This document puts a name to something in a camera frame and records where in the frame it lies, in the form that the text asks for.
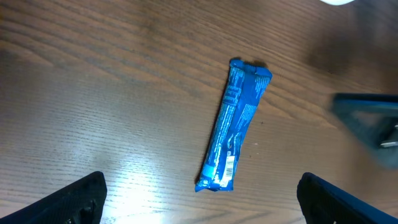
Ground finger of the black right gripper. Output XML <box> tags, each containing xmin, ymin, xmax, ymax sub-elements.
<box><xmin>330</xmin><ymin>93</ymin><xmax>397</xmax><ymax>169</ymax></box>

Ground blue biscuit packet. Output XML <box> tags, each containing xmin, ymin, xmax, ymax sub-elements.
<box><xmin>195</xmin><ymin>58</ymin><xmax>272</xmax><ymax>192</ymax></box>

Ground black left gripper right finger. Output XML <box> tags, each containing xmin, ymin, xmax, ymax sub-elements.
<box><xmin>297</xmin><ymin>172</ymin><xmax>397</xmax><ymax>224</ymax></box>

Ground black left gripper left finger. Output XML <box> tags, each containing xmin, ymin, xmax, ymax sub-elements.
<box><xmin>1</xmin><ymin>171</ymin><xmax>107</xmax><ymax>224</ymax></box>

